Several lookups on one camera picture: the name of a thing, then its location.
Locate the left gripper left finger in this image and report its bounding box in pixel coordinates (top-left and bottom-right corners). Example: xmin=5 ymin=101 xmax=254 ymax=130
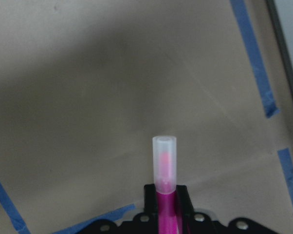
xmin=144 ymin=184 xmax=159 ymax=234

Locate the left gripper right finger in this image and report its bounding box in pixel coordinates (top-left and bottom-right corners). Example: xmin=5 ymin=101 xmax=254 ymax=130
xmin=175 ymin=185 xmax=195 ymax=234

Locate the pink marker pen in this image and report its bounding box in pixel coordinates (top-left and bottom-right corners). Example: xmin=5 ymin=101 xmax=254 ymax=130
xmin=152 ymin=136 xmax=178 ymax=234

